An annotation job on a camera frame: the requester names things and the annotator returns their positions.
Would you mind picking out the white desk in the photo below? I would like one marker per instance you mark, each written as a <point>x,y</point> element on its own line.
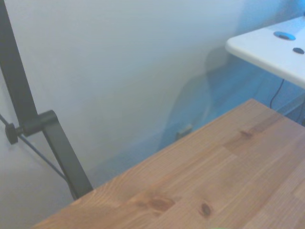
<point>259,52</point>

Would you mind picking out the small black round cap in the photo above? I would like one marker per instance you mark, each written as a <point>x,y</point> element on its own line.
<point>298,50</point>

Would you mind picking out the black camera stand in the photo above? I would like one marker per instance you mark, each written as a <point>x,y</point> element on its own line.
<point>21,90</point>

